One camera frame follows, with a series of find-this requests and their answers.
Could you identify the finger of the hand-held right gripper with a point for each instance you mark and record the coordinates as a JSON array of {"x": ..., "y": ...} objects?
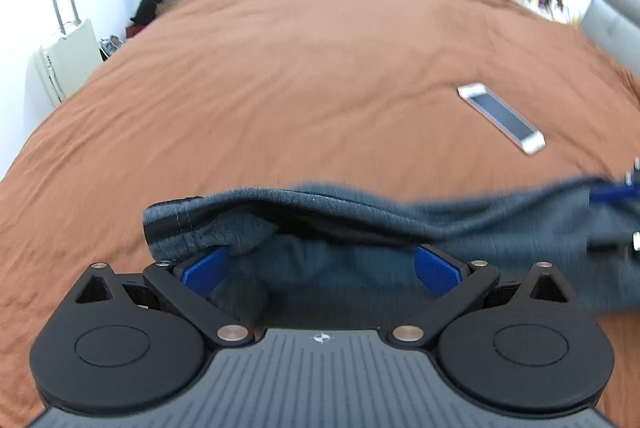
[{"x": 612, "y": 194}]

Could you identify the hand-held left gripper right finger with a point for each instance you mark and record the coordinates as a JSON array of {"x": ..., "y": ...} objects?
[{"x": 436, "y": 272}]

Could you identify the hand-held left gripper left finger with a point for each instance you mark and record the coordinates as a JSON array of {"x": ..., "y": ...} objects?
[{"x": 206, "y": 272}]

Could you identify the grey pants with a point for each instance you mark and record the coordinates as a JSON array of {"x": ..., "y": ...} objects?
[{"x": 350, "y": 233}]

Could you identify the white smartphone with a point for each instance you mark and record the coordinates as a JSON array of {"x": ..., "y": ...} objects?
[{"x": 501, "y": 116}]

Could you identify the grey upholstered headboard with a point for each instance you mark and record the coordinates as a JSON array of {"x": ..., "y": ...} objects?
[{"x": 612, "y": 15}]

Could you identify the brown bed blanket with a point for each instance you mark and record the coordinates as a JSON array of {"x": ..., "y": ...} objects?
[{"x": 280, "y": 83}]

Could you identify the cream suitcase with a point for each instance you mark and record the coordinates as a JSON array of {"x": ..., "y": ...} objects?
[{"x": 62, "y": 53}]

